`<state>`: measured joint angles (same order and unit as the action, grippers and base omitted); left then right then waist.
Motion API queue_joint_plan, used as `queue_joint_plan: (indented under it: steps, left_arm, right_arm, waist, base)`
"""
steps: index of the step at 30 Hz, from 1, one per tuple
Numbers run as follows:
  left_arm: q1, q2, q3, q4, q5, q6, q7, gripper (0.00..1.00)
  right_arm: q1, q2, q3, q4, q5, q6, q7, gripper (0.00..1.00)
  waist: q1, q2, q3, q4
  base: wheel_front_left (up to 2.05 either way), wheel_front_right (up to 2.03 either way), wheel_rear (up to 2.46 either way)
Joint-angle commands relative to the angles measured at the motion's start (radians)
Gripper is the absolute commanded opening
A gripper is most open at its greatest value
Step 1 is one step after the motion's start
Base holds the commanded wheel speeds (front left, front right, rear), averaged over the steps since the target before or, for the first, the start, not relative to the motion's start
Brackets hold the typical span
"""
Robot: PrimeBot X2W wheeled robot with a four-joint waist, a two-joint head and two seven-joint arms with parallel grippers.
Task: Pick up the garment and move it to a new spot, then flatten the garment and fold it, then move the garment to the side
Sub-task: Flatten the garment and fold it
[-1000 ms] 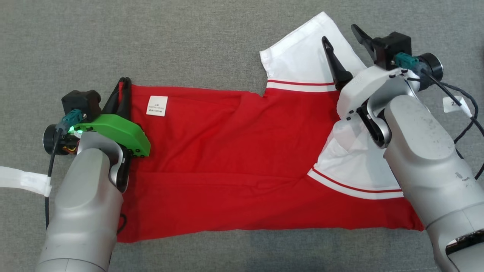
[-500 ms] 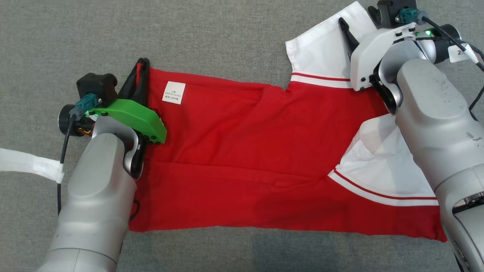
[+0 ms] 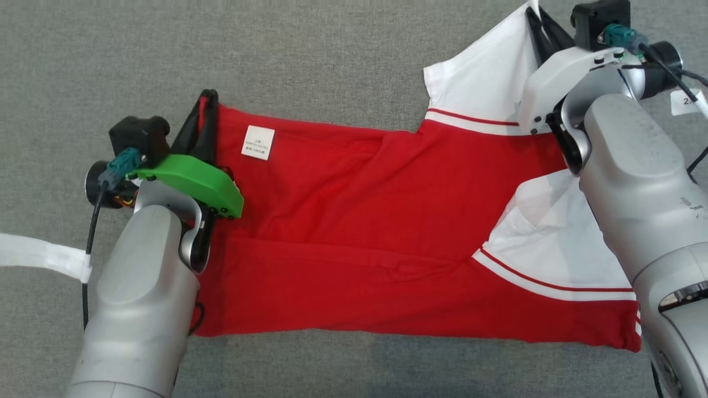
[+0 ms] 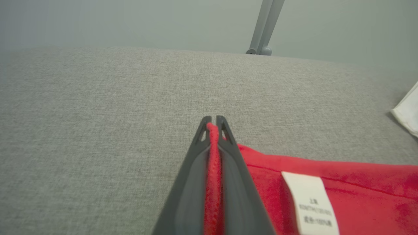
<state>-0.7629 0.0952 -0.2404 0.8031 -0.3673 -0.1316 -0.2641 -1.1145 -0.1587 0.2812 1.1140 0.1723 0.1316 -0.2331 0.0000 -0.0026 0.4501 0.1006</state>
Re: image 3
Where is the printed white cable tag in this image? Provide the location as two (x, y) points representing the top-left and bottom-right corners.
(670, 88), (708, 117)

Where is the camera cable teal plug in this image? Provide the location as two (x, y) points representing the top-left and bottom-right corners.
(603, 23), (708, 119)
(82, 148), (145, 332)

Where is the left camera cable teal plug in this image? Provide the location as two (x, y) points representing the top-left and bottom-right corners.
(82, 148), (145, 332)

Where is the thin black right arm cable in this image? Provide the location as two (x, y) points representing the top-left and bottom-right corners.
(686, 145), (708, 173)

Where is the long white cable tag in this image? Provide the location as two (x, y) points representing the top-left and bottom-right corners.
(0, 232), (93, 284)

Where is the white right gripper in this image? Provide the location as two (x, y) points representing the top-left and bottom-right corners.
(518, 6), (626, 136)

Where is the right camera cable teal plug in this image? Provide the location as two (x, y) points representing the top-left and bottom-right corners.
(603, 23), (708, 119)

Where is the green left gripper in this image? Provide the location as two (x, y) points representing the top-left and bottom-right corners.
(130, 88), (245, 219)

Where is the red jersey with white sleeves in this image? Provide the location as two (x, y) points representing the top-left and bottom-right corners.
(191, 0), (643, 353)

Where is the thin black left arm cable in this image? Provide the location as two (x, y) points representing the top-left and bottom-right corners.
(188, 301), (206, 336)

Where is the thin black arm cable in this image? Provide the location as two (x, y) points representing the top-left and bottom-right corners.
(188, 301), (206, 336)
(686, 145), (708, 173)

